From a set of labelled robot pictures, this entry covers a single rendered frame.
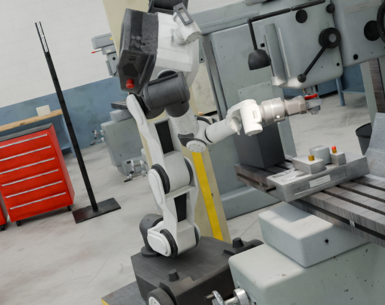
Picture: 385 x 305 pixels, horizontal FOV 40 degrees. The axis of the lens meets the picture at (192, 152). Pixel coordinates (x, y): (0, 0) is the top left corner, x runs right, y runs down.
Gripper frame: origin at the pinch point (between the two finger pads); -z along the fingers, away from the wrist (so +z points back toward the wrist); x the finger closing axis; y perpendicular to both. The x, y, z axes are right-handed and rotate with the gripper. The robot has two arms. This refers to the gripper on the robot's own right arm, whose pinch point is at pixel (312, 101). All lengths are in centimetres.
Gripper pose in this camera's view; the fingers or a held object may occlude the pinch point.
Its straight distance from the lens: 200.5
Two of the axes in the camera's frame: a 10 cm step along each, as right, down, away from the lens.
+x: 0.6, -2.3, 9.7
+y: 2.4, 9.5, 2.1
